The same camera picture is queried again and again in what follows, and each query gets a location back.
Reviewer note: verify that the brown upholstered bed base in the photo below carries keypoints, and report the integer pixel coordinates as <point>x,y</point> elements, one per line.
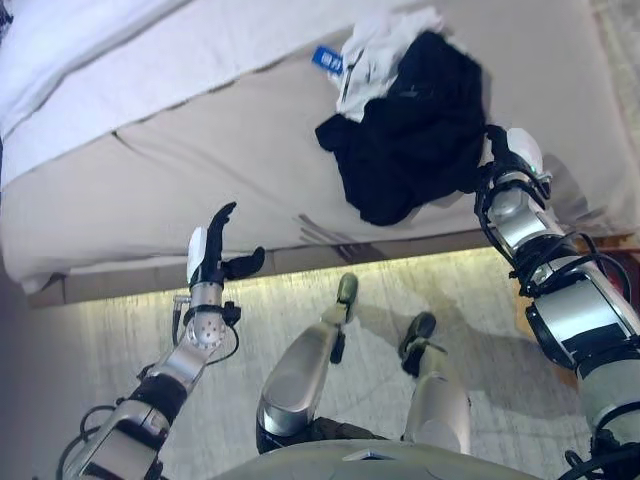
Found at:
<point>300,260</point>

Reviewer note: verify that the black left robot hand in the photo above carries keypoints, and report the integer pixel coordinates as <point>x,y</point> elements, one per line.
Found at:
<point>202,250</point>

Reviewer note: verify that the blue tag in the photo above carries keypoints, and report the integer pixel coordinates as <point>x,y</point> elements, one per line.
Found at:
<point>327,60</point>

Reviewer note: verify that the white duvet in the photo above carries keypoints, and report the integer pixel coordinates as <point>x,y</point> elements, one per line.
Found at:
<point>75,50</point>

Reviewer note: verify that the grey robot torso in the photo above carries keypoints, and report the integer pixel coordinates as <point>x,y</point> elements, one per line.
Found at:
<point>380,462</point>

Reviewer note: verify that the silver right robot leg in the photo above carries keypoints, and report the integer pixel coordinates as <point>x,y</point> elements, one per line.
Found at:
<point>440,400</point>

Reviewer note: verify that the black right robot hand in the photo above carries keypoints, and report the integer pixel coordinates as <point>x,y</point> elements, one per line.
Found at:
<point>520,147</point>

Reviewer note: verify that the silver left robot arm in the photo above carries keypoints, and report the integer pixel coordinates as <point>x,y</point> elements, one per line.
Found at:
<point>185,365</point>

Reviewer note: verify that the silver left robot leg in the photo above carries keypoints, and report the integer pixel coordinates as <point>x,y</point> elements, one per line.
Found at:
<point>295,375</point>

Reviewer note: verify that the black garment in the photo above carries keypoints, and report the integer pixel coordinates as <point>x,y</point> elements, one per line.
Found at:
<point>415,140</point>

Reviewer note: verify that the white textured blanket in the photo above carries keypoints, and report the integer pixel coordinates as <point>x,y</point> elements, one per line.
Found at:
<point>200,65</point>

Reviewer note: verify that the silver robot leg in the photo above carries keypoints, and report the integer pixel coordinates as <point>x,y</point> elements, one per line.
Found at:
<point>440,400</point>
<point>295,375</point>

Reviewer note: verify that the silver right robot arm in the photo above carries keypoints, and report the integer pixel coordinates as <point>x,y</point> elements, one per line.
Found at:
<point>580,310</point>

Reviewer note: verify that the large bed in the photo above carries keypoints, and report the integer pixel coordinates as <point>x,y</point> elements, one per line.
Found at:
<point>200,175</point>

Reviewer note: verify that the white garment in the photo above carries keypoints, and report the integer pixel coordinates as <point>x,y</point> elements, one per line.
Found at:
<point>380,55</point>

